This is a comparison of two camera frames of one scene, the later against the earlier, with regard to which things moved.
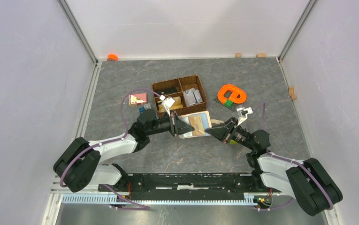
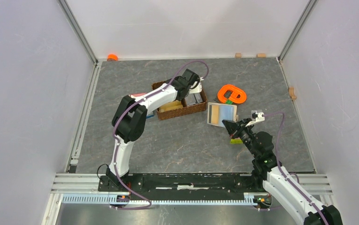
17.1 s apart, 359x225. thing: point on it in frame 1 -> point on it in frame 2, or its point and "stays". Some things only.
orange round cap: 112,57 stays
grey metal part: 192,96 stays
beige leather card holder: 200,122 -> 217,112
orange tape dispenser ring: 236,91 stays
